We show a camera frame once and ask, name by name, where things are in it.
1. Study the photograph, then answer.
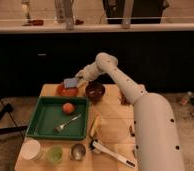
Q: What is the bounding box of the orange fruit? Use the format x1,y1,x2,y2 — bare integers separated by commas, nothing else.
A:
62,103,75,114

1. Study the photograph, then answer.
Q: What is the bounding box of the small metal cup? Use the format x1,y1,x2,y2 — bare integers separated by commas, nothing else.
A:
71,143,86,161

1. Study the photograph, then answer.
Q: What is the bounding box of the green plastic cup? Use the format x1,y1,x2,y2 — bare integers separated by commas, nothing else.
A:
46,145,62,164

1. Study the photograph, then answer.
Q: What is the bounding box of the dark red toy food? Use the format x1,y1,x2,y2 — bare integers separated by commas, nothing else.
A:
120,92,130,105

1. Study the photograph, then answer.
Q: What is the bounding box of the white cup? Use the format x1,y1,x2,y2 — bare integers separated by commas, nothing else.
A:
20,140,42,160

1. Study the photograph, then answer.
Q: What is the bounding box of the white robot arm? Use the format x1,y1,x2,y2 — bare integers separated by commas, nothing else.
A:
76,53,185,171

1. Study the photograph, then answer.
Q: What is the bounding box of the red bowl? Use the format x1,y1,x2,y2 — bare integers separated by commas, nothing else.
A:
56,83,78,97

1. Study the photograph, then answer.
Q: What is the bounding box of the silver fork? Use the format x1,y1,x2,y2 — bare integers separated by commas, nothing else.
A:
54,115,81,132

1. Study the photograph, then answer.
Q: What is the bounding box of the green plastic tray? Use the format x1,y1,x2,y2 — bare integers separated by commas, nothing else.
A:
26,97,89,140

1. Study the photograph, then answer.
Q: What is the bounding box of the dark maroon bowl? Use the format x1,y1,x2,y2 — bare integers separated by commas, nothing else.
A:
85,82,105,102

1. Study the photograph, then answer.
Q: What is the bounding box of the blue sponge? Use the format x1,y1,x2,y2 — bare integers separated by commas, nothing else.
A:
64,78,78,88

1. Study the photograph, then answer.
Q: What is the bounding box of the black cabinet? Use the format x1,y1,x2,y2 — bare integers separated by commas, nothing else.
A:
0,31,194,97

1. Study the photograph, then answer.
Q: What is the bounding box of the white dish brush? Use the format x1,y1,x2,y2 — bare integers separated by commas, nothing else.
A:
89,140,136,168

